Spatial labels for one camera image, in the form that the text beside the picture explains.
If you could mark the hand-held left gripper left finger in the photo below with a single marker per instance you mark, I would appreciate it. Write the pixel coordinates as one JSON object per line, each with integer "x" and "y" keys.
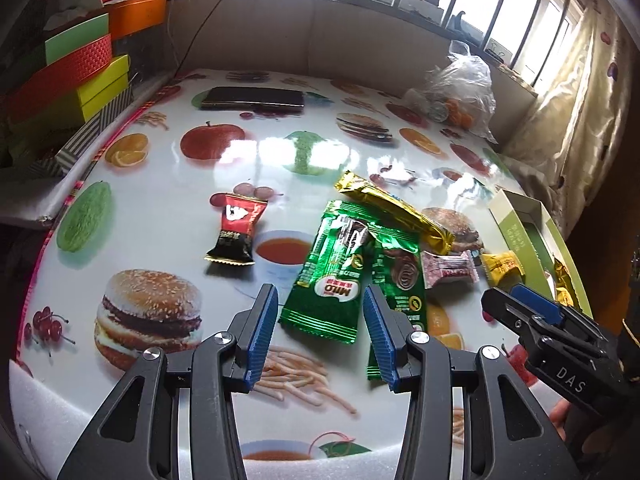
{"x": 260, "y": 345}

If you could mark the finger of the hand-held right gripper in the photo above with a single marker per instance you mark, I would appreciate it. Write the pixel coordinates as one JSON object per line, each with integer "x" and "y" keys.
{"x": 510, "y": 312}
{"x": 540, "y": 305}

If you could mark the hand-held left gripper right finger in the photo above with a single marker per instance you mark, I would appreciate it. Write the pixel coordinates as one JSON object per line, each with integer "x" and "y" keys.
{"x": 382, "y": 345}

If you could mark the gold stick sachet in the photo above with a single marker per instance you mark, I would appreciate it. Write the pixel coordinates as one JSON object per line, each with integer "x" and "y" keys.
{"x": 562, "y": 280}
{"x": 502, "y": 267}

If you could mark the green drink sachet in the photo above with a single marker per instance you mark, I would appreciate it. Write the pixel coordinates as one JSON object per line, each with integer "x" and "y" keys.
{"x": 402, "y": 280}
{"x": 325, "y": 290}

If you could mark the small pink snack packet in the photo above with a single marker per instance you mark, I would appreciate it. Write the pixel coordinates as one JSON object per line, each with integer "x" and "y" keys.
{"x": 447, "y": 270}

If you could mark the green cardboard box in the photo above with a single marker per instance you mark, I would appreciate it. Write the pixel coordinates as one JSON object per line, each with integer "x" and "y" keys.
{"x": 515, "y": 220}

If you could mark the red black candy packet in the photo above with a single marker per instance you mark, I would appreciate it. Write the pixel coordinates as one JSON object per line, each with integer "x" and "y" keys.
{"x": 235, "y": 230}

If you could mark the long gold snack bar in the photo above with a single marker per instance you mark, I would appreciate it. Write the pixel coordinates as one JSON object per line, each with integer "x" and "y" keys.
{"x": 400, "y": 210}

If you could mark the person's right hand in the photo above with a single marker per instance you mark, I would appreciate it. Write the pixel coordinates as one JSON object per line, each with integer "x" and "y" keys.
{"x": 560, "y": 420}

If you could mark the fruit printed tablecloth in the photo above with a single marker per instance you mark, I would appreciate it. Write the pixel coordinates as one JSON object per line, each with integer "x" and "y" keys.
{"x": 175, "y": 200}

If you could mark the beige spotted curtain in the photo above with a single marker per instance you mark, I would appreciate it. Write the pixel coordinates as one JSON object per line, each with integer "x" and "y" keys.
{"x": 575, "y": 125}

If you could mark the clear plastic bag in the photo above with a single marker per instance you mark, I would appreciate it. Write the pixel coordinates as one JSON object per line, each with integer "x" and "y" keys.
{"x": 455, "y": 90}

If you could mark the black smartphone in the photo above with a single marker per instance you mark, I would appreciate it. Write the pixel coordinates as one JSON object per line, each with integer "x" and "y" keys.
{"x": 252, "y": 99}

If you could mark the black white striped box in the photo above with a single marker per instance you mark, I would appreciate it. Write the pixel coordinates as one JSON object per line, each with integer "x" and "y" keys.
{"x": 85, "y": 135}

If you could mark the small black hook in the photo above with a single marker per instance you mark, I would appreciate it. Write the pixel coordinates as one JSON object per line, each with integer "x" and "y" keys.
{"x": 461, "y": 22}

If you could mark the red textured box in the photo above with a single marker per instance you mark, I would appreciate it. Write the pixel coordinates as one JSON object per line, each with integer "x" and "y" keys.
{"x": 65, "y": 80}

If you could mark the orange box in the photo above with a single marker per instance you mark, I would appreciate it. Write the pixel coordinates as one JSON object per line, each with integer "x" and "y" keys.
{"x": 137, "y": 15}

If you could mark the light green box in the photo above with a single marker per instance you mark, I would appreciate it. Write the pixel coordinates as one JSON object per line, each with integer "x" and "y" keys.
{"x": 75, "y": 37}

